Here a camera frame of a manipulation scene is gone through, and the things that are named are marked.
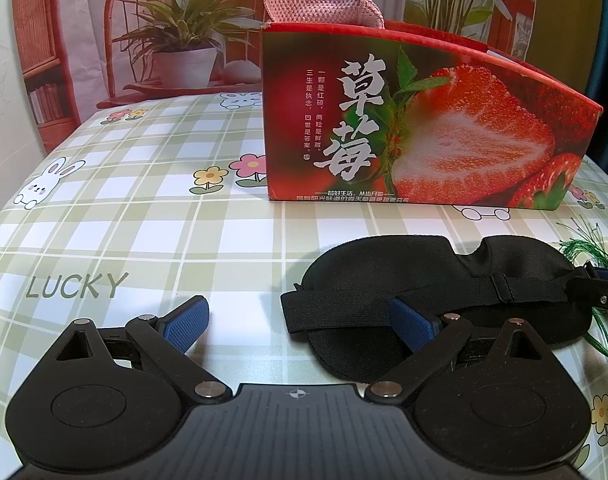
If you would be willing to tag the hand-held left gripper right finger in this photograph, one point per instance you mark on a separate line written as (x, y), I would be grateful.
(414, 327)

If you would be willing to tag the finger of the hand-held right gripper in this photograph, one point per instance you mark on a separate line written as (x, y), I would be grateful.
(604, 292)

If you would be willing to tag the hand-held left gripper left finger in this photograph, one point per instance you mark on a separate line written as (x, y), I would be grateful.
(184, 325)

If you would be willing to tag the green tasselled ornament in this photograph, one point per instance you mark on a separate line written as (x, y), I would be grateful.
(584, 252)

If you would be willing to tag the black eye mask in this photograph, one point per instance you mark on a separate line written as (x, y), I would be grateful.
(384, 270)

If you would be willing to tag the red strawberry print cardboard box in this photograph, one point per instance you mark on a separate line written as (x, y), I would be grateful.
(434, 135)

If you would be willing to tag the pink knitted cloth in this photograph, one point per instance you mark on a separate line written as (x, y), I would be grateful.
(314, 7)

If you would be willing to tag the green checked cartoon tablecloth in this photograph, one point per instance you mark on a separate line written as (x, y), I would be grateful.
(134, 200)

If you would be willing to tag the printed room scene wall tapestry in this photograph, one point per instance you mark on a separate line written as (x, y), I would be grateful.
(84, 35)

